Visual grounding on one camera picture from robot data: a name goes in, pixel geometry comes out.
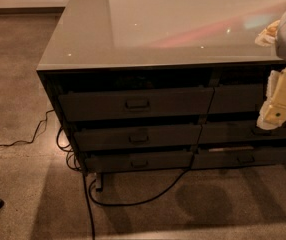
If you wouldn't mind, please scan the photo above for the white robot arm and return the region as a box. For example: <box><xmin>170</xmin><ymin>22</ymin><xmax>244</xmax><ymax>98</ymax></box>
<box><xmin>255</xmin><ymin>12</ymin><xmax>286</xmax><ymax>130</ymax></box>

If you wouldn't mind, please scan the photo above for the dark drawer cabinet glossy top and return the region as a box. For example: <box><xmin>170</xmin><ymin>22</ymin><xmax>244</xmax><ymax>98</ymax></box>
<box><xmin>36</xmin><ymin>0</ymin><xmax>286</xmax><ymax>193</ymax></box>

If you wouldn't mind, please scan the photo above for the thick black floor cable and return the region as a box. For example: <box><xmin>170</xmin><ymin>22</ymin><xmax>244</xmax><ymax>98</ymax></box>
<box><xmin>81</xmin><ymin>165</ymin><xmax>192</xmax><ymax>240</ymax></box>

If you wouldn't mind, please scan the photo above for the thin black floor cable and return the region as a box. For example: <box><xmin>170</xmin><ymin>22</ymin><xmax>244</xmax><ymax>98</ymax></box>
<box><xmin>0</xmin><ymin>109</ymin><xmax>55</xmax><ymax>152</ymax></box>

